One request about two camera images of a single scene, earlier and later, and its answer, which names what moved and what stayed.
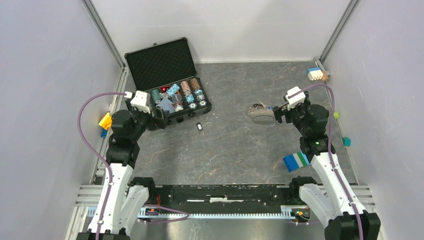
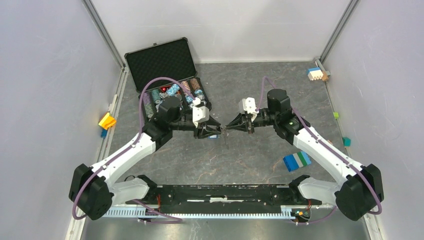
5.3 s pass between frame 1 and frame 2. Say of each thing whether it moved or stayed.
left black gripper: moved
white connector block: moved
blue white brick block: stayed
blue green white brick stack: stayed
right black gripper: moved
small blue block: stayed
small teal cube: stayed
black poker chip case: stayed
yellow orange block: stayed
